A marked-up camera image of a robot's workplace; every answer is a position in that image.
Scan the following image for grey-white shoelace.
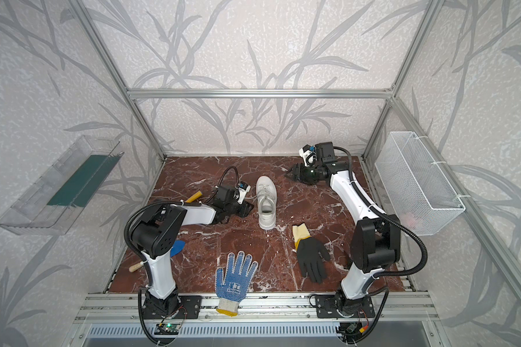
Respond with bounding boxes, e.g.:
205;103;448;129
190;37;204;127
257;184;277;213

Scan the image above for white leather sneaker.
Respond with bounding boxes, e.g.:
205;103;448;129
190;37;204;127
256;176;277;231

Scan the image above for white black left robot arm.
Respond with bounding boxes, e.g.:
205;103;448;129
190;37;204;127
124;182;253;301

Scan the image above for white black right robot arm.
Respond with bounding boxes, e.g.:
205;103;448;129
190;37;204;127
287;142;428;300

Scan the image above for yellow plastic spatula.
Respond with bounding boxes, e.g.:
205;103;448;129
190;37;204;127
185;191;203;204

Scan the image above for blue dotted knit glove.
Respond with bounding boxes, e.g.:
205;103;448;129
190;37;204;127
215;251;258;317

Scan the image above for black yellow work glove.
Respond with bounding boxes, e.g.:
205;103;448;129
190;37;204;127
292;224;331;284

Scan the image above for pink object in basket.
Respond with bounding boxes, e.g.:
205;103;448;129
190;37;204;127
400;212;420;231

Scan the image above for green lit circuit board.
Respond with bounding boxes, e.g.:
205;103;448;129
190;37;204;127
153;322;182;336

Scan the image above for right wiring connector board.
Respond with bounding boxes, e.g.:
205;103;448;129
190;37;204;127
337;322;369;338

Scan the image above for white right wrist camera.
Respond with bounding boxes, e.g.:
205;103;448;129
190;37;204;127
299;145;317;167

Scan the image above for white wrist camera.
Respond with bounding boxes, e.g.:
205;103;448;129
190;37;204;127
237;181;250;204
299;145;317;167

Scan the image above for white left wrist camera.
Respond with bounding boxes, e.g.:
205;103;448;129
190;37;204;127
237;181;250;204

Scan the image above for white wire mesh basket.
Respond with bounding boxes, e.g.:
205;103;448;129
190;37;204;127
376;132;465;236

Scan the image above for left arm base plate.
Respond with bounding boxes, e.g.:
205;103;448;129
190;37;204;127
141;293;202;320

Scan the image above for wooden handled brush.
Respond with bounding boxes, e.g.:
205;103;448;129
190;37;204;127
128;262;145;273

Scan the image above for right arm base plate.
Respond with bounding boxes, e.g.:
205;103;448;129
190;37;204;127
313;293;376;319

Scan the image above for clear plastic wall bin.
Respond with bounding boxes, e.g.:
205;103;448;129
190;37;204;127
0;135;124;236

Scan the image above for aluminium frame profiles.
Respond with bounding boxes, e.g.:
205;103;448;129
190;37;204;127
64;0;521;347

